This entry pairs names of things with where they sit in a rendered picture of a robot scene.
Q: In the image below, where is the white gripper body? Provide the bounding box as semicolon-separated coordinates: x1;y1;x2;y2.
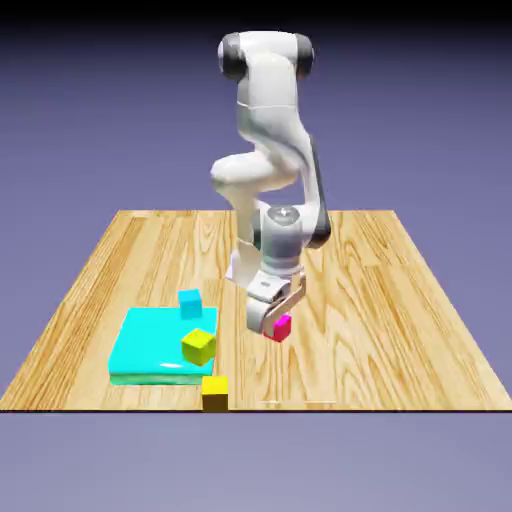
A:
244;274;308;335

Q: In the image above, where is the small magenta cube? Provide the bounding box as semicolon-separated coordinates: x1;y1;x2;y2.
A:
262;314;292;344

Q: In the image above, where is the small yellow-green cube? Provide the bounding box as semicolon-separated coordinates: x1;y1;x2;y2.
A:
180;328;217;368

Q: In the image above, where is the small cyan cube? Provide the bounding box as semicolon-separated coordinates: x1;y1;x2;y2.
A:
177;288;204;320

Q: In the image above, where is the small yellow cube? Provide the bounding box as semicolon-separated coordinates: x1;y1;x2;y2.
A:
200;374;230;413

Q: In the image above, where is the large cyan box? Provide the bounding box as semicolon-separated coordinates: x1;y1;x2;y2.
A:
107;306;220;387

